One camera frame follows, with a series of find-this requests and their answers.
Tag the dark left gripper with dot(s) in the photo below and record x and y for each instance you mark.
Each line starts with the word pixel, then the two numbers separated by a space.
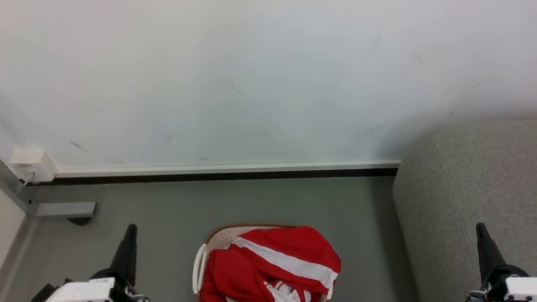
pixel 105 274

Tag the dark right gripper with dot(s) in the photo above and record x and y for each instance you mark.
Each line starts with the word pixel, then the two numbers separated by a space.
pixel 497 281

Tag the red and white garment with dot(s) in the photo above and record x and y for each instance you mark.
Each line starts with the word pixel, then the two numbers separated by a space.
pixel 268 260

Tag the red white shorts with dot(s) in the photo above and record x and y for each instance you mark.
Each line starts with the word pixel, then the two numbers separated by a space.
pixel 287 292

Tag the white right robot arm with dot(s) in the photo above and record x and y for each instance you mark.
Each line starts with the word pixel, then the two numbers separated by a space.
pixel 522 289

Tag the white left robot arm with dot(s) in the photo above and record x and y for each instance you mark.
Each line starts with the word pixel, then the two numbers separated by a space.
pixel 84 291

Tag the white plastic laundry basket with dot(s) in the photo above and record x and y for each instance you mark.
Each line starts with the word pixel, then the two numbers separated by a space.
pixel 218 241

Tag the white and black baseboard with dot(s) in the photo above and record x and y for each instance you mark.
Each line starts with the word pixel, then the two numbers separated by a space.
pixel 226 171

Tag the white wall power adapter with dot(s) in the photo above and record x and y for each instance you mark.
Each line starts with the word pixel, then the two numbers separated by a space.
pixel 33 164

